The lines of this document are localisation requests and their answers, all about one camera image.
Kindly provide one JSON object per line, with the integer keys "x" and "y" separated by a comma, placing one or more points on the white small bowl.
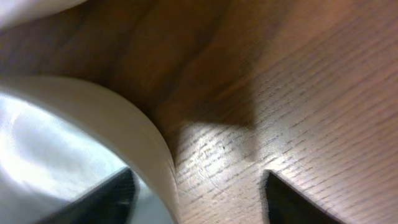
{"x": 62, "y": 137}

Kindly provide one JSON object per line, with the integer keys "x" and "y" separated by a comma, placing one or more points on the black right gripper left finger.
{"x": 112, "y": 202}

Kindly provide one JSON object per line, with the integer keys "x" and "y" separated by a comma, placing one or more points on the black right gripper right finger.
{"x": 284, "y": 205}

